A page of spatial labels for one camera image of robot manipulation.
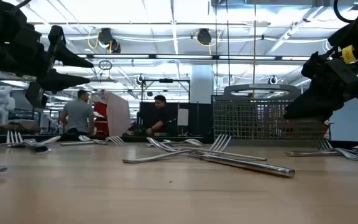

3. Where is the grey mesh cutlery basket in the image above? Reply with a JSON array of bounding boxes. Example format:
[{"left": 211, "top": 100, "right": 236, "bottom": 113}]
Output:
[{"left": 211, "top": 83, "right": 326, "bottom": 147}]

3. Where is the red cabinet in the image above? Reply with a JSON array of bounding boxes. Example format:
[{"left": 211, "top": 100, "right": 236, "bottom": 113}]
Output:
[{"left": 93, "top": 101, "right": 110, "bottom": 136}]

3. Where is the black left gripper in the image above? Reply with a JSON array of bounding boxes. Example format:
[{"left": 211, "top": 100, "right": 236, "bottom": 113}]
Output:
[{"left": 0, "top": 24, "right": 94, "bottom": 109}]

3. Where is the black gantry frame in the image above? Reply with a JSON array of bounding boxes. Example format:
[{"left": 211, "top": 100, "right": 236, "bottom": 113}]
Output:
[{"left": 140, "top": 77, "right": 191, "bottom": 105}]

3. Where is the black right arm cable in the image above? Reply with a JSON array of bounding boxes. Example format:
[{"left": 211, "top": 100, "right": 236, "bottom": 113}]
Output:
[{"left": 333, "top": 0, "right": 358, "bottom": 24}]

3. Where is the white robot figure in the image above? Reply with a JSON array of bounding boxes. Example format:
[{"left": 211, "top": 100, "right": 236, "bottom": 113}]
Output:
[{"left": 0, "top": 85, "right": 17, "bottom": 125}]

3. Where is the white paper sign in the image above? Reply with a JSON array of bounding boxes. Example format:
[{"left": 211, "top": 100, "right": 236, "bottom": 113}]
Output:
[{"left": 177, "top": 108, "right": 190, "bottom": 127}]

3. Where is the pink white board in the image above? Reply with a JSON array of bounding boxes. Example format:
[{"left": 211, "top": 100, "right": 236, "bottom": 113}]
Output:
[{"left": 104, "top": 91, "right": 132, "bottom": 138}]

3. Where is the ceiling light strip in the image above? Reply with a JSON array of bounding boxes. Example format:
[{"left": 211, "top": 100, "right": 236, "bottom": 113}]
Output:
[{"left": 76, "top": 54, "right": 310, "bottom": 60}]

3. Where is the yellow cable tag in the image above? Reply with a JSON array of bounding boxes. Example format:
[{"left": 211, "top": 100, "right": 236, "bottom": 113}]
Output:
[{"left": 342, "top": 45, "right": 357, "bottom": 65}]

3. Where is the person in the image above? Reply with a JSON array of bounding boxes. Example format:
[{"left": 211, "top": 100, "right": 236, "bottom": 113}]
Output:
[
  {"left": 144, "top": 95, "right": 178, "bottom": 137},
  {"left": 59, "top": 89, "right": 96, "bottom": 138}
]

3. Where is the white pillar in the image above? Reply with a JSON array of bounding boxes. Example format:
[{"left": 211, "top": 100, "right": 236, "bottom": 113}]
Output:
[{"left": 190, "top": 64, "right": 214, "bottom": 105}]

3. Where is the black ceiling cable reel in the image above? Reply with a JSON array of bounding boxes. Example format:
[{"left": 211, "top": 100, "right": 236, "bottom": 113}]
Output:
[
  {"left": 196, "top": 27, "right": 213, "bottom": 47},
  {"left": 98, "top": 27, "right": 122, "bottom": 54}
]

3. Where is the black partition panel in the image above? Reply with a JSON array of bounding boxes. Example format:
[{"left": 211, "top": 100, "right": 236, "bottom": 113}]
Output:
[{"left": 139, "top": 101, "right": 214, "bottom": 138}]

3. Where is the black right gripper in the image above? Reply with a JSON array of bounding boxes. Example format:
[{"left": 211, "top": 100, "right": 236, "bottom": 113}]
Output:
[{"left": 283, "top": 51, "right": 358, "bottom": 123}]

